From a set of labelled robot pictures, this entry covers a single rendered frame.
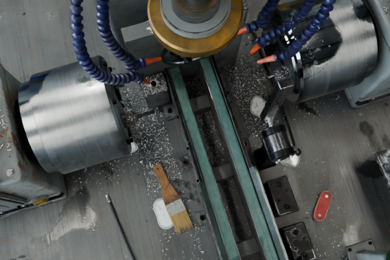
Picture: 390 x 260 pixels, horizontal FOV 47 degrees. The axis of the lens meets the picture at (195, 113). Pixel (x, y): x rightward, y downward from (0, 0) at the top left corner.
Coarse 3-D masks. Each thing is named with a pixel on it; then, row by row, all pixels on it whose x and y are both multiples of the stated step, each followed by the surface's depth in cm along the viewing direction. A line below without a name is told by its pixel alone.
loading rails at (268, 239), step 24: (168, 72) 124; (216, 72) 124; (216, 96) 124; (192, 120) 122; (216, 120) 128; (192, 144) 120; (240, 144) 119; (192, 168) 129; (216, 168) 126; (240, 168) 118; (216, 192) 117; (240, 192) 123; (264, 192) 115; (216, 216) 115; (264, 216) 116; (216, 240) 112; (264, 240) 113
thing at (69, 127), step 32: (96, 64) 102; (32, 96) 98; (64, 96) 98; (96, 96) 98; (32, 128) 98; (64, 128) 97; (96, 128) 98; (128, 128) 113; (64, 160) 101; (96, 160) 105
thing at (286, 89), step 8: (280, 80) 90; (288, 80) 90; (280, 88) 89; (288, 88) 90; (272, 96) 97; (280, 96) 94; (272, 104) 99; (280, 104) 101; (264, 112) 108; (272, 112) 106; (264, 120) 112
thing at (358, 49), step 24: (336, 0) 105; (360, 0) 106; (336, 24) 102; (360, 24) 102; (264, 48) 122; (312, 48) 102; (336, 48) 102; (360, 48) 103; (288, 72) 108; (312, 72) 103; (336, 72) 105; (360, 72) 107; (288, 96) 117; (312, 96) 110
